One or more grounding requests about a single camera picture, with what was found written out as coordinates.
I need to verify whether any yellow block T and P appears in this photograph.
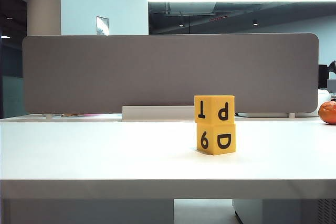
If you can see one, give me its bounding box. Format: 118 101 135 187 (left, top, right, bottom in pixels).
194 94 236 125

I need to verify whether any yellow block 6 and D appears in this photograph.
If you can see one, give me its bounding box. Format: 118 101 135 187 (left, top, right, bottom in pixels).
196 122 237 155

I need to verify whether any grey fabric desk divider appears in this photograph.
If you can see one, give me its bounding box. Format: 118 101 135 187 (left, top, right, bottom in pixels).
22 33 319 114

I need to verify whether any beige round column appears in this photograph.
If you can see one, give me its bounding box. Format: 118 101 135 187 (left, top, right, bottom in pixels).
26 0 62 36

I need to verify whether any black monitor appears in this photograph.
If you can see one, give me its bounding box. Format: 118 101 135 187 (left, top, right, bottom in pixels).
318 60 336 89

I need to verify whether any orange fruit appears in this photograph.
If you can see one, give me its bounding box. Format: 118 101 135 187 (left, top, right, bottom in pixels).
318 101 336 125

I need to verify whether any white cable tray flap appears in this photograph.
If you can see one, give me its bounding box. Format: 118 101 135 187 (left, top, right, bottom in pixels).
121 105 196 122

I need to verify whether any framed wall poster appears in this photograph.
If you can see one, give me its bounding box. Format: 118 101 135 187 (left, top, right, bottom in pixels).
95 16 109 36

